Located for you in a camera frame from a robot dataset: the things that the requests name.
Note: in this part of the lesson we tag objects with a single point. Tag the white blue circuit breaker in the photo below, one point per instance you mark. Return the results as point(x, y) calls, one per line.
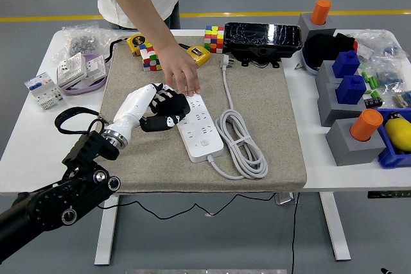
point(45, 92)

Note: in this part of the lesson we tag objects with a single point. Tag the person's right hand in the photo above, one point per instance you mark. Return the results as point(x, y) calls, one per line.
point(180, 68)

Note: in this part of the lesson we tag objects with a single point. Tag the white power strip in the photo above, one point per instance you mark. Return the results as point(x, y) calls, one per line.
point(205, 139)

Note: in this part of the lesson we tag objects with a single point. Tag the clear bag of components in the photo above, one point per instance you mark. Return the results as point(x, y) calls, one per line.
point(385, 46)

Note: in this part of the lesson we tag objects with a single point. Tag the grey-brown mat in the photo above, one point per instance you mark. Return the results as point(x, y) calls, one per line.
point(273, 126)

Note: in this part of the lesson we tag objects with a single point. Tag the white blue-rimmed bowl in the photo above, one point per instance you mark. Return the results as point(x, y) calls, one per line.
point(309, 68)

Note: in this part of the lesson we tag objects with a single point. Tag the small green cylinder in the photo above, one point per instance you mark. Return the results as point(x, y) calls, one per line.
point(370, 82)
point(364, 76)
point(376, 82)

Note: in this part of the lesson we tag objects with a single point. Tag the silver bracket under table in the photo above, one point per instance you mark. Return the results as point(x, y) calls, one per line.
point(284, 199)

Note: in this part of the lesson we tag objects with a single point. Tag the yellow tape measure round emblem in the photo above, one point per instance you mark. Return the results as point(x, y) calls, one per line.
point(136, 41)

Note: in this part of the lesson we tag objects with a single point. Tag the black capacitor bundle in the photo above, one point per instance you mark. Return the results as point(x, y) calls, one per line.
point(374, 100)

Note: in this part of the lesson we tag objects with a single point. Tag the blue square block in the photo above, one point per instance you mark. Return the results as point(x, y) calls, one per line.
point(346, 63)
point(351, 91)

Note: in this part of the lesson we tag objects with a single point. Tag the black table control panel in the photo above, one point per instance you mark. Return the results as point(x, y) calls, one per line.
point(385, 194)

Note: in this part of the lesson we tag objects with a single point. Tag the yellow tape measure black clip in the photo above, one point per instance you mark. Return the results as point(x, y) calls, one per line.
point(200, 56)

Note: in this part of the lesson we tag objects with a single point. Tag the multicolour puzzle cube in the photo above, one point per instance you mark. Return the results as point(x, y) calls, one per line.
point(149, 62)
point(214, 39)

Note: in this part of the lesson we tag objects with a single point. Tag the small metal screw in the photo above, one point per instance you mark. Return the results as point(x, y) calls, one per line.
point(299, 67)

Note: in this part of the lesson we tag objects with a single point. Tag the grey holder block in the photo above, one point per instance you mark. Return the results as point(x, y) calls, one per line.
point(330, 110)
point(306, 27)
point(343, 149)
point(324, 75)

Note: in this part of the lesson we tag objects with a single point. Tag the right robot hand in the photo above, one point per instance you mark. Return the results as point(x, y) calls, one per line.
point(385, 271)

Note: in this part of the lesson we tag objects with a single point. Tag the clear bag of metal nuts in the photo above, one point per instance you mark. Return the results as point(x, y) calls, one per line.
point(82, 43)

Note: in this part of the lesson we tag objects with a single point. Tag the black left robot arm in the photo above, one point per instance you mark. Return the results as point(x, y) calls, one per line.
point(48, 203)

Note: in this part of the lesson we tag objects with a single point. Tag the yellow toy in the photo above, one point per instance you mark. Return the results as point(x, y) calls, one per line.
point(399, 133)

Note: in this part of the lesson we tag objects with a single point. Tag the blue plastic bin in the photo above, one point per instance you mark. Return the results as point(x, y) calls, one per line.
point(393, 160)

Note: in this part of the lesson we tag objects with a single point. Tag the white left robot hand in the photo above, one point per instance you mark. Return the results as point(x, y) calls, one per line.
point(135, 107)

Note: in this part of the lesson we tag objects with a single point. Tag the clear bag of small boards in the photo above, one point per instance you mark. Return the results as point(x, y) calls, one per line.
point(404, 99)

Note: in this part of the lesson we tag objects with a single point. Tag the black cloth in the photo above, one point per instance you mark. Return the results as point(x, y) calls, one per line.
point(321, 49)

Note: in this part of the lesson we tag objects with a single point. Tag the white table leg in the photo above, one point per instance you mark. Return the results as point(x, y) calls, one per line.
point(106, 238)
point(335, 229)

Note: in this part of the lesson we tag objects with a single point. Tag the clear bag of blue parts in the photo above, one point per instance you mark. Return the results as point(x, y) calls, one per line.
point(390, 76)

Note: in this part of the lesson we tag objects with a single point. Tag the orange cylinder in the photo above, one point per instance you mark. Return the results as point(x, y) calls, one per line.
point(322, 12)
point(366, 124)

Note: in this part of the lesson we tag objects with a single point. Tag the person's right forearm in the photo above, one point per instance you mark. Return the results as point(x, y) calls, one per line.
point(141, 11)

